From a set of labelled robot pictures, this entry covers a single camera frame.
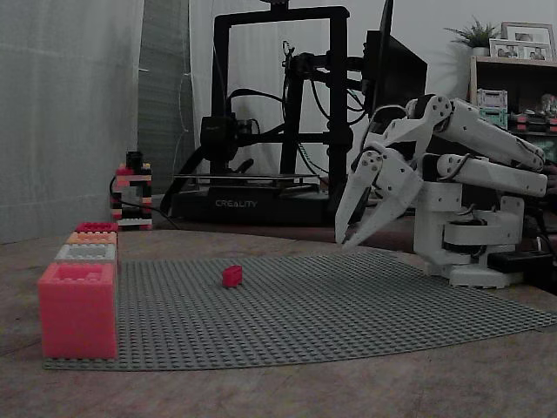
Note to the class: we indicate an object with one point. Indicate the black Creality 3D printer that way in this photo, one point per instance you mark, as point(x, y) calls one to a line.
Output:
point(248, 204)

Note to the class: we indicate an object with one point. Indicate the grey brick box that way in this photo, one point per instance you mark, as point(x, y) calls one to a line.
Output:
point(69, 257)

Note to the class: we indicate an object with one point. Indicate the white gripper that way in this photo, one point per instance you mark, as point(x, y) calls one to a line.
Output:
point(399, 178)

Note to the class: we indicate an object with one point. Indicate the red brick box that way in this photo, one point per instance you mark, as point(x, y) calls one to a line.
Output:
point(95, 227)

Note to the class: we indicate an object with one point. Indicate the small red brick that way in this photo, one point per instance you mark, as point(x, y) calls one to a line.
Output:
point(232, 277)

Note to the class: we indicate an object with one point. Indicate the orange brick box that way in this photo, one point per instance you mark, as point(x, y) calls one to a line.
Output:
point(91, 238)

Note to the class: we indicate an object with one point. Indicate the black computer monitor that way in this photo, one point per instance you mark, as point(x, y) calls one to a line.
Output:
point(400, 74)

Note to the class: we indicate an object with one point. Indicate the multicolour brick tower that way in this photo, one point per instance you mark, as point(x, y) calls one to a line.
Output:
point(132, 196)

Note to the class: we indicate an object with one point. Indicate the red and black case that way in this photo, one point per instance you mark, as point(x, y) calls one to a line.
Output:
point(533, 123)

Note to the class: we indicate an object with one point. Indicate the wooden shelf unit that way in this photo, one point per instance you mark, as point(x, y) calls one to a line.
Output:
point(513, 69)

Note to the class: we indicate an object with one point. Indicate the white sheer curtain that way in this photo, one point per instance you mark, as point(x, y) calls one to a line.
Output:
point(65, 122)

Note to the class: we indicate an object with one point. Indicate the grey curtain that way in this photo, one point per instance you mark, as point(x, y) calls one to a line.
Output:
point(165, 109)

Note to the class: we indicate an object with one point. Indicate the grey studded baseplate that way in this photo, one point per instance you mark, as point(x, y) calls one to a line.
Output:
point(283, 313)

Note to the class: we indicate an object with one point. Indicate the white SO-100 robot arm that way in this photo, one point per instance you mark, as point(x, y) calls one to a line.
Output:
point(483, 130)

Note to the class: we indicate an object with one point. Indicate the small white photo frame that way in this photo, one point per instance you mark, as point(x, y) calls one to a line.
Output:
point(520, 51)

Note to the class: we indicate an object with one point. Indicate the large white photo frame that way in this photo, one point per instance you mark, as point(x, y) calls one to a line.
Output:
point(528, 31)

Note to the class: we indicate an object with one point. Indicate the green potted plant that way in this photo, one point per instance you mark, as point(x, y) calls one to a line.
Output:
point(476, 37)

